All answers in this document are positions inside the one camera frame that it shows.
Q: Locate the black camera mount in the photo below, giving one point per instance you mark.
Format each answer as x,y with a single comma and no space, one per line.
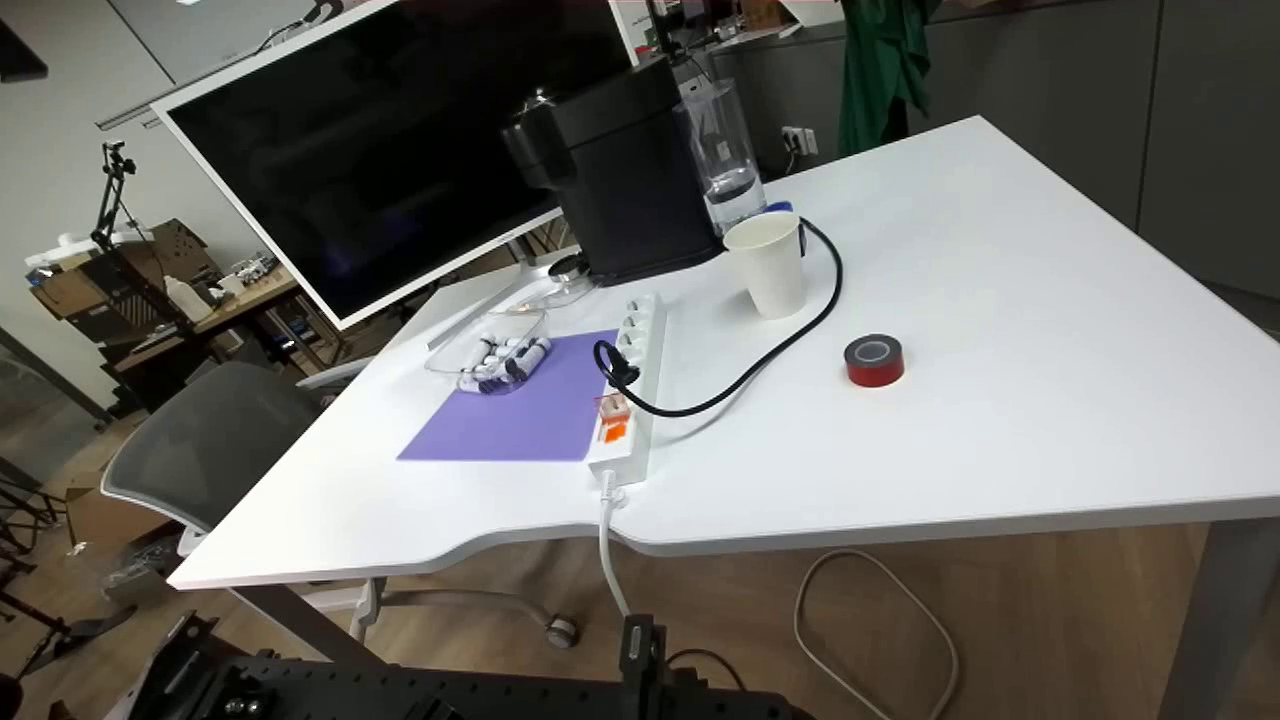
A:
641,652

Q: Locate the purple mat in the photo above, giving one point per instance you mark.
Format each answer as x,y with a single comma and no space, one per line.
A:
533,422

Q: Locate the white paper cup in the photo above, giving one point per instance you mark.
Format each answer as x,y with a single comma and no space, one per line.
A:
770,267

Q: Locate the white coffee capsules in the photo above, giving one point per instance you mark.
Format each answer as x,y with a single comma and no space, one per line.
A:
506,363

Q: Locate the small red block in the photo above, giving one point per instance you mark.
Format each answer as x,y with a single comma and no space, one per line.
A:
875,363

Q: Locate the black coffee machine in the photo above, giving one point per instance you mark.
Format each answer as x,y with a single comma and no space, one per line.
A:
626,173

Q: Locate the green cloth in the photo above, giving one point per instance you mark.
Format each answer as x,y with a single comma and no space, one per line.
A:
880,64

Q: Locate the white power strip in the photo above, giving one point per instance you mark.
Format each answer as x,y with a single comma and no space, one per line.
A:
635,363

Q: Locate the wooden shelf with clutter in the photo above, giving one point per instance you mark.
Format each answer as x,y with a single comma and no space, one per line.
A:
172,286

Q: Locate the white wall outlet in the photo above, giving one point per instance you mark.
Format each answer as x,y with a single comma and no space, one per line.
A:
802,141

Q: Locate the grey table leg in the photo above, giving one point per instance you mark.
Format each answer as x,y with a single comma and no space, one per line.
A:
1222,626

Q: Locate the black tripod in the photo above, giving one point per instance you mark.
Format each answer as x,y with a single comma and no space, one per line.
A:
116,187

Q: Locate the silver monitor stand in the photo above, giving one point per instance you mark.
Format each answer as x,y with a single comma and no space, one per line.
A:
497,296

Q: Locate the grey mesh office chair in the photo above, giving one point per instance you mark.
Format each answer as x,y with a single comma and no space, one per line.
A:
205,443

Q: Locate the clear water tank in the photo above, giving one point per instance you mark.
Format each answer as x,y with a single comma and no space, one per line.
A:
723,133

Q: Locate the black perforated breadboard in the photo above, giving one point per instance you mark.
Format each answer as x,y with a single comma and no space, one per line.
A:
403,692

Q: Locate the white framed monitor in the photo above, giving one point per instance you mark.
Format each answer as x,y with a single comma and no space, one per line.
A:
374,133

